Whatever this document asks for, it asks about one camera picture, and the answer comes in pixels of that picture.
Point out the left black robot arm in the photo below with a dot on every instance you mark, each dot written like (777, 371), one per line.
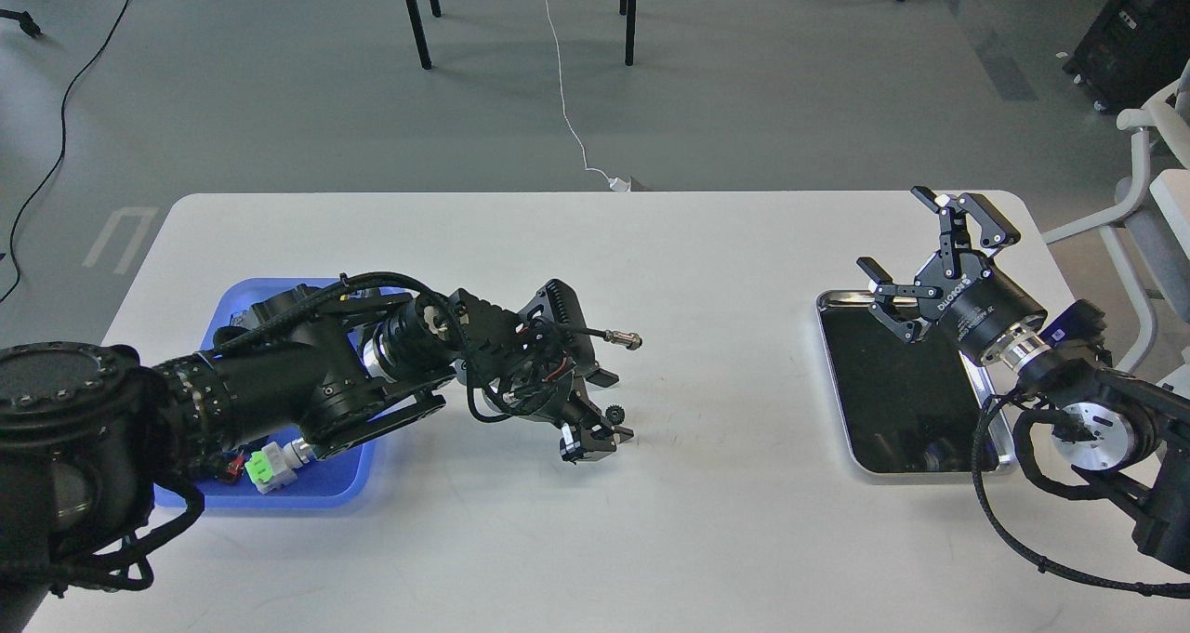
(101, 453)

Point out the white green connector part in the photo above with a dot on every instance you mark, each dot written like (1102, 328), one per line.
(275, 466)

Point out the black equipment case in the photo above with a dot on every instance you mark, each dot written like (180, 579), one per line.
(1131, 50)

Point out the small black gear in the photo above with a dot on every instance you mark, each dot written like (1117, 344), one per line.
(615, 414)

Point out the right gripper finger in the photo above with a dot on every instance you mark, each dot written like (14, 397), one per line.
(970, 226)
(883, 304)

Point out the blue plastic tray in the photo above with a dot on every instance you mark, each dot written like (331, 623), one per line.
(321, 484)

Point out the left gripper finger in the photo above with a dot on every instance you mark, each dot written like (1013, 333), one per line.
(587, 435)
(595, 375)

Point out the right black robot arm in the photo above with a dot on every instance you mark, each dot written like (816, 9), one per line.
(1085, 431)

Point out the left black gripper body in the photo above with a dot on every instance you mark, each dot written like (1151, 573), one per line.
(546, 392)

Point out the silver metal tray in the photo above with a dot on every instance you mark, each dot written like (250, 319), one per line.
(909, 411)

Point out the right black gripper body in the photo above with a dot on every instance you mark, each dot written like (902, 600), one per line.
(975, 307)

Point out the white office chair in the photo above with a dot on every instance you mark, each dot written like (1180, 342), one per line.
(1146, 235)

